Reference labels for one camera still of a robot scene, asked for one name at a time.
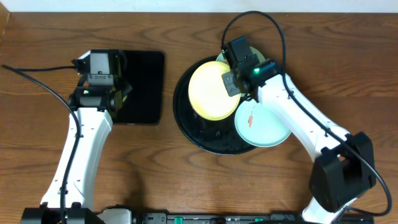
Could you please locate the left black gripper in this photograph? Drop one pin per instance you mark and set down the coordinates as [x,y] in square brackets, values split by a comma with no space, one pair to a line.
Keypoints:
[121,90]

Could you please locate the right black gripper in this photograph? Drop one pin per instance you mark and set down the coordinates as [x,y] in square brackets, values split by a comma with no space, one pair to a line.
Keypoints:
[227,79]

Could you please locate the yellow plate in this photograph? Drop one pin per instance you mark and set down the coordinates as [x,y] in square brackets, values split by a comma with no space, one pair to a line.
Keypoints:
[207,93]

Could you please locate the light blue plate top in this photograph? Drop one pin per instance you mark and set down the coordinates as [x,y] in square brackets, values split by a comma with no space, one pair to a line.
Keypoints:
[221,58]

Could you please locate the light blue plate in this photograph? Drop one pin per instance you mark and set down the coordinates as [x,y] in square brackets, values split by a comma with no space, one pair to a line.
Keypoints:
[221,58]
[259,126]

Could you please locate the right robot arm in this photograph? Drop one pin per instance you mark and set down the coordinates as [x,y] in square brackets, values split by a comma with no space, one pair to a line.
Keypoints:
[343,164]

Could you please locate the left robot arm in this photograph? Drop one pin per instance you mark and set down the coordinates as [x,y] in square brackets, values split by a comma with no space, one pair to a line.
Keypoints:
[94,103]

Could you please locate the black rectangular tray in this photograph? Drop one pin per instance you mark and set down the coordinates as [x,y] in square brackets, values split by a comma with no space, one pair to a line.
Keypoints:
[145,73]

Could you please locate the round black tray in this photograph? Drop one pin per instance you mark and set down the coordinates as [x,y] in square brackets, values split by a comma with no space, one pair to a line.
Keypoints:
[219,137]

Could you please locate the light blue plate right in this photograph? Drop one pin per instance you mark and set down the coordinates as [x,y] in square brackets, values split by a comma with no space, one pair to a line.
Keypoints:
[259,126]

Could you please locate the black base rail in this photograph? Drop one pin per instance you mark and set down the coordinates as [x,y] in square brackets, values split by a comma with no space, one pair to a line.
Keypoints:
[242,218]

